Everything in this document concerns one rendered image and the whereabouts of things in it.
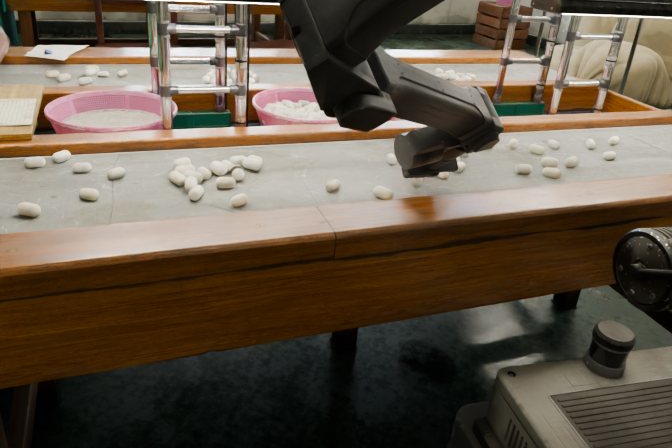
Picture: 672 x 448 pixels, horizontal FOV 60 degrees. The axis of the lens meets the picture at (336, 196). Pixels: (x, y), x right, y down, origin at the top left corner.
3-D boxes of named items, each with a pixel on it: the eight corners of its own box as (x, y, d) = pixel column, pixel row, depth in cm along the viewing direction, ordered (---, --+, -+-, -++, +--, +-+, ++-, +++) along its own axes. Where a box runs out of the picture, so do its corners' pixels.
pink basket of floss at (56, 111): (203, 145, 135) (202, 106, 131) (114, 184, 113) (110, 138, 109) (117, 120, 145) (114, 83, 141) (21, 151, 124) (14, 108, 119)
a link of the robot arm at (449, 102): (371, 99, 52) (329, -1, 55) (324, 130, 55) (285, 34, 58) (514, 141, 88) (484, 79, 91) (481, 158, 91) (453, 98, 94)
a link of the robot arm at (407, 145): (505, 137, 86) (481, 87, 89) (441, 154, 82) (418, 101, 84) (466, 169, 97) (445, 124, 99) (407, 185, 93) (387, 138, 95)
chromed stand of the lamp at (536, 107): (543, 115, 181) (581, -39, 162) (488, 117, 174) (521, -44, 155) (506, 97, 197) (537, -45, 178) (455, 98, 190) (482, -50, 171)
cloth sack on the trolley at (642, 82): (672, 110, 382) (692, 52, 366) (592, 117, 351) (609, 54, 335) (604, 86, 427) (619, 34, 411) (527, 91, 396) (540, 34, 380)
